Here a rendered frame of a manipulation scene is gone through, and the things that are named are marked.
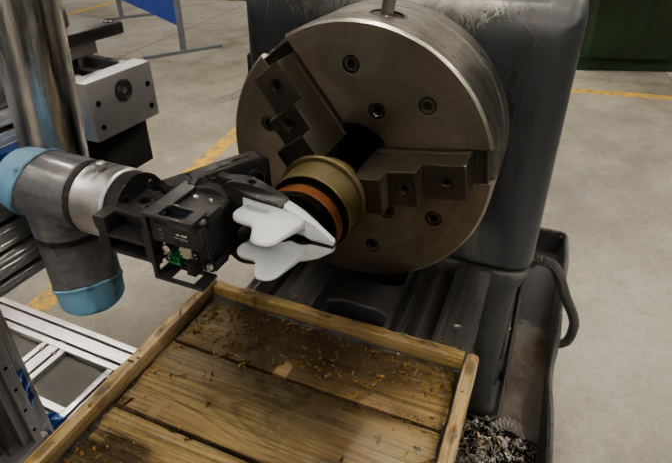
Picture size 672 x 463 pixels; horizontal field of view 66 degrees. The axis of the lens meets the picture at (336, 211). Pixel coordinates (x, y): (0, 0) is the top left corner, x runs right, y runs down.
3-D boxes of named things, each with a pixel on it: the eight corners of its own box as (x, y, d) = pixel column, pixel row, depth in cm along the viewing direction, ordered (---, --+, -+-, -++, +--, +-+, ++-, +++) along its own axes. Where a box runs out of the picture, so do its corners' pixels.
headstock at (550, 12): (363, 104, 139) (368, -61, 118) (553, 131, 123) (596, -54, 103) (246, 212, 92) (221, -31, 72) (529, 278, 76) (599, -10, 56)
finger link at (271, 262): (312, 306, 44) (219, 279, 47) (339, 266, 48) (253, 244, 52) (311, 276, 42) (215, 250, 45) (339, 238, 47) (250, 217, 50)
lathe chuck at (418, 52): (265, 200, 80) (275, -20, 62) (468, 268, 72) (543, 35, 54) (234, 230, 73) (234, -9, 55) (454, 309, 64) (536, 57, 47)
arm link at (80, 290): (117, 259, 70) (97, 187, 65) (135, 308, 62) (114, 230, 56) (53, 277, 67) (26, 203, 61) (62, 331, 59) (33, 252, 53)
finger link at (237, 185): (282, 238, 47) (202, 218, 50) (291, 228, 49) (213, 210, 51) (280, 193, 45) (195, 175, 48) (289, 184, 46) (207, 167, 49)
